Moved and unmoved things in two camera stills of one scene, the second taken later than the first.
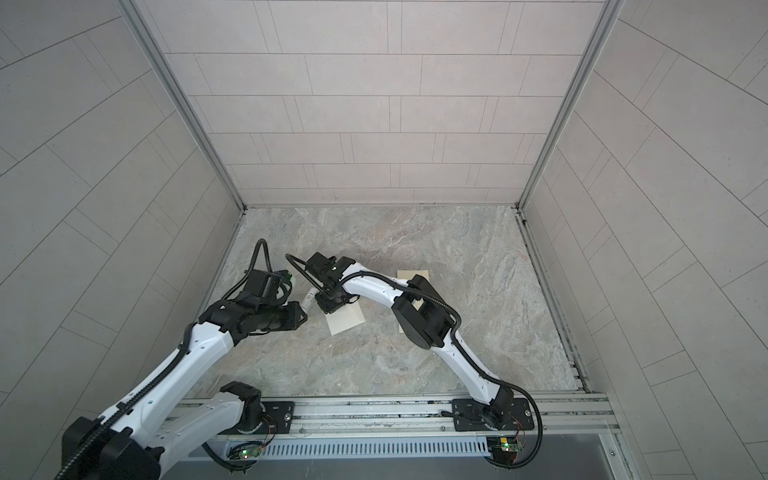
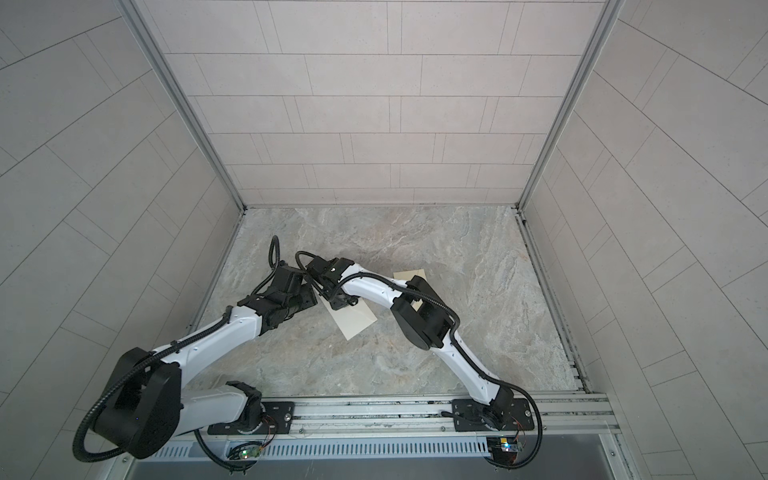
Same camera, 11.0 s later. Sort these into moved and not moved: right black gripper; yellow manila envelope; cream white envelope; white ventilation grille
Moved: cream white envelope
Not moved: right black gripper; yellow manila envelope; white ventilation grille
